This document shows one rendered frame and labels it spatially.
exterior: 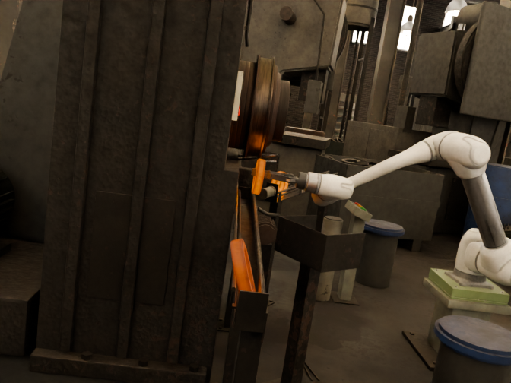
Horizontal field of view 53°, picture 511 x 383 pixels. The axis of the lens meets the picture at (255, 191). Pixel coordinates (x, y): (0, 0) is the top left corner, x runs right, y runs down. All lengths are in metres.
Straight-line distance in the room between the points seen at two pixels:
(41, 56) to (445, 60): 4.19
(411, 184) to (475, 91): 1.31
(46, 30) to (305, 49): 2.84
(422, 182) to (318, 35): 1.67
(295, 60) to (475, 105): 1.88
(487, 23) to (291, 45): 1.93
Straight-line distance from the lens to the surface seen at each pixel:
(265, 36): 5.15
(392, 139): 6.26
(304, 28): 5.10
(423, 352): 2.86
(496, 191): 5.46
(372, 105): 11.27
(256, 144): 2.24
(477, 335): 2.08
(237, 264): 1.34
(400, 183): 4.75
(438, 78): 5.88
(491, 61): 5.76
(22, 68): 2.86
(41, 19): 2.84
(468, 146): 2.28
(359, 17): 11.16
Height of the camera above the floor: 1.13
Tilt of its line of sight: 10 degrees down
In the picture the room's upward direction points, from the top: 8 degrees clockwise
